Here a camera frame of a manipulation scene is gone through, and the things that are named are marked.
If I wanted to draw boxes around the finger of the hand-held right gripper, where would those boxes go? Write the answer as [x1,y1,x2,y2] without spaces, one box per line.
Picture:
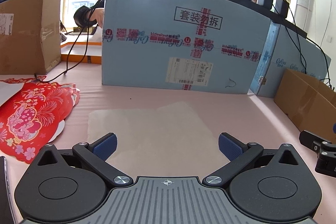
[299,130,336,178]

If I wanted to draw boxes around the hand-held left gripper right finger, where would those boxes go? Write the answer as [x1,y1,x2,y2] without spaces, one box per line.
[203,132,302,186]

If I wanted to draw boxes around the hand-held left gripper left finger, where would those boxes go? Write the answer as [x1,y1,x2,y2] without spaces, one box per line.
[34,132,133,186]

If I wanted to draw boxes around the white shopping bag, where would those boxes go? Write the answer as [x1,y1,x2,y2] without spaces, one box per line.
[87,101,229,177]

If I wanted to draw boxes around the open brown cardboard box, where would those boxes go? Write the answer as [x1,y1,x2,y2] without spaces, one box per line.
[274,68,336,143]

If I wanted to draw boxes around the red paper-cut decorations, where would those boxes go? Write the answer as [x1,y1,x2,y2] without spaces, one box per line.
[0,77,80,164]

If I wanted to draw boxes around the long blue cardboard box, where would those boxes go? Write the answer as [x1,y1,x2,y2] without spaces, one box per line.
[249,21,332,97]

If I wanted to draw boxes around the large blue cardboard box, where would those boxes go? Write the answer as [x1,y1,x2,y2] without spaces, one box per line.
[101,0,271,95]

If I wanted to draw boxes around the orange white flat box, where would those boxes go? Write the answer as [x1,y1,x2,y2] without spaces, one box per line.
[60,27,104,65]

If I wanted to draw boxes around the black phone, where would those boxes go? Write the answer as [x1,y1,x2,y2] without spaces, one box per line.
[0,156,13,224]

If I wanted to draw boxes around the white paper sheet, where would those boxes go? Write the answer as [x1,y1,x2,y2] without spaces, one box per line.
[0,79,25,106]

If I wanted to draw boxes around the closed brown cardboard box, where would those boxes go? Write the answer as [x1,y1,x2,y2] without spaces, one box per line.
[0,0,62,75]

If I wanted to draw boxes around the white air conditioner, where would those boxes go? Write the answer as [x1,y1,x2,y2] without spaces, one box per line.
[291,0,315,31]

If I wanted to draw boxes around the black adapter cable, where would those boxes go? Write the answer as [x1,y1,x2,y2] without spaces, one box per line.
[285,14,336,88]

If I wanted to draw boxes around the long black cable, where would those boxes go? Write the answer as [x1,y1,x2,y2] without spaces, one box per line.
[34,0,107,81]

